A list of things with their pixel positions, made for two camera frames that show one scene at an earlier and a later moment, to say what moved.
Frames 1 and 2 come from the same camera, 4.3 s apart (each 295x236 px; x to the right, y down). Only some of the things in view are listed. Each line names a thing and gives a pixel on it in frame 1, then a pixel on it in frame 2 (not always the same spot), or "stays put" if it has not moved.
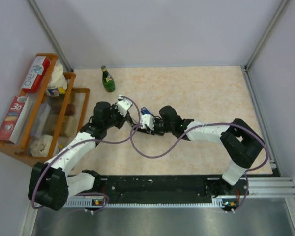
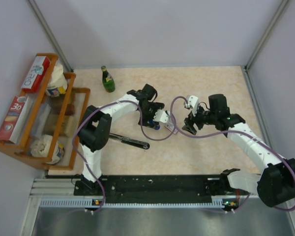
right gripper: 149,131 → 192,119
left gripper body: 116,118 → 148,113
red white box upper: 37,72 stays put
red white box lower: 8,130 stays put
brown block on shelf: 70,110 stays put
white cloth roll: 40,147 stays put
